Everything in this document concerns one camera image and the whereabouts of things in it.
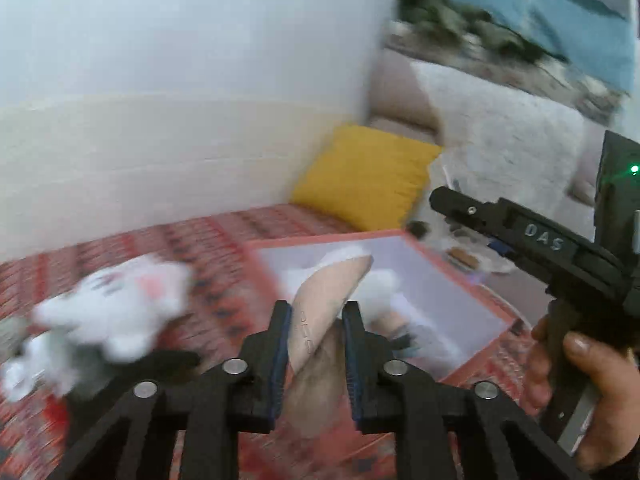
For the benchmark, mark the pink cardboard box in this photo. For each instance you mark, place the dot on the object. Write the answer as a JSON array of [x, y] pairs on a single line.
[[450, 300]]

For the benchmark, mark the red patterned blanket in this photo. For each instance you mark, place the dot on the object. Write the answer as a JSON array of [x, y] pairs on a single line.
[[100, 240]]

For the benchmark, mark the yellow pillow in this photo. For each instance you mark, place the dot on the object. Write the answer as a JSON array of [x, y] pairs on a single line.
[[365, 175]]

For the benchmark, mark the small brown case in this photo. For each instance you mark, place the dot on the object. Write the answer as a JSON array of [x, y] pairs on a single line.
[[462, 258]]

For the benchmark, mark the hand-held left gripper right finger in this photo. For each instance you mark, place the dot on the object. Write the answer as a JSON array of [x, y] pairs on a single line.
[[352, 360]]

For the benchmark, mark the beige shoe insole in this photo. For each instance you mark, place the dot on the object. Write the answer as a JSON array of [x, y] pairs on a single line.
[[320, 300]]

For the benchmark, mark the person's right hand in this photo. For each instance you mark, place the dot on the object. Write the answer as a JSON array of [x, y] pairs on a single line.
[[615, 400]]

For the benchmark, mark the small black item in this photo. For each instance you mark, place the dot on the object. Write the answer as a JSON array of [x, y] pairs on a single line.
[[419, 230]]

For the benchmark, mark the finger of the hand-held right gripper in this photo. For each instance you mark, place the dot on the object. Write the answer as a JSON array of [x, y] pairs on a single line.
[[460, 207]]

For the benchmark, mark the green camouflage clothes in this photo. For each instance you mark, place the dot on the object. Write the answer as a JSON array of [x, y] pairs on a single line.
[[435, 10]]

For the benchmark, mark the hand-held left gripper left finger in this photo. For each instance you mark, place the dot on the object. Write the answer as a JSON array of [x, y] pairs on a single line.
[[280, 360]]

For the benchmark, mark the white fluffy blanket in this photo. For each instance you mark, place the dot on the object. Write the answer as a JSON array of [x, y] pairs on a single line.
[[500, 135]]

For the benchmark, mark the white rabbit plush toy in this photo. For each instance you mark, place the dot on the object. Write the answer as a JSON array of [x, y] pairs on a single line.
[[130, 300]]

